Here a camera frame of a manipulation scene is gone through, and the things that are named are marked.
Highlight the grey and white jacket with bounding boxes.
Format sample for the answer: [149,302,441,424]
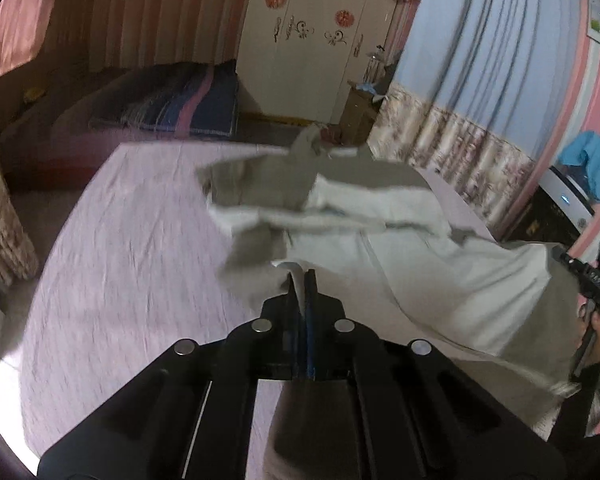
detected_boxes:
[198,130,582,436]

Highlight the white appliance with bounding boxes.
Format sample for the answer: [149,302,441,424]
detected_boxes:
[539,166,595,234]

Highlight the blue cloth on appliance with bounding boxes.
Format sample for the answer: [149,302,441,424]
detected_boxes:
[558,130,600,203]

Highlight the floral beige curtain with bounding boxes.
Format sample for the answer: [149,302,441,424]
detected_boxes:
[367,82,535,231]

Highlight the pink bed sheet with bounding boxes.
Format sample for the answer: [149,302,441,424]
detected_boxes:
[18,138,496,480]

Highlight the left floral curtain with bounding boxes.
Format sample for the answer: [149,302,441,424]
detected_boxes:
[0,123,41,286]

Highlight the light blue curtain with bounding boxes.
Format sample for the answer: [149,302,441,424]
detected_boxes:
[393,0,580,158]

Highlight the wooden bedside table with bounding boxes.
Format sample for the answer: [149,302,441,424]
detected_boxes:
[338,81,382,146]

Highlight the striped blue pink blanket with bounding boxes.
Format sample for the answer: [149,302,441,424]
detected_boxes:
[60,58,239,139]

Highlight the white wardrobe with stickers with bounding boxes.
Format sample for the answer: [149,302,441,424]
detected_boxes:
[237,0,396,124]

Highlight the pink window curtain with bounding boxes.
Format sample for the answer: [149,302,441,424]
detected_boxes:
[0,0,55,76]

